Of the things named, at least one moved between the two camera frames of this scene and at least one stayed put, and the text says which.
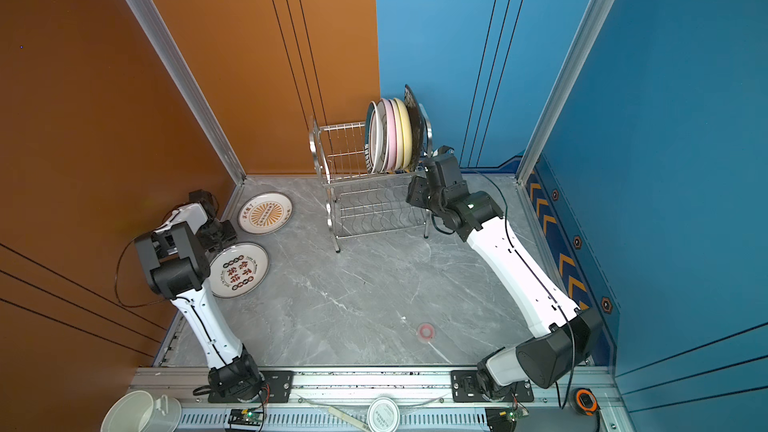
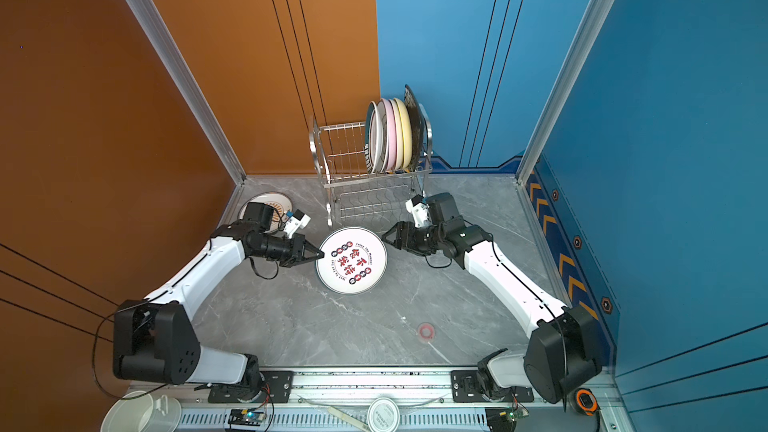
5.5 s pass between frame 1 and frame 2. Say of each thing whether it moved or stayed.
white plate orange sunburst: stayed
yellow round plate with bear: stayed
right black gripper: moved
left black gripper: moved
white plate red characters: moved
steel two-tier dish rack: stayed
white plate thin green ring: stayed
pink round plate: stayed
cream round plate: stayed
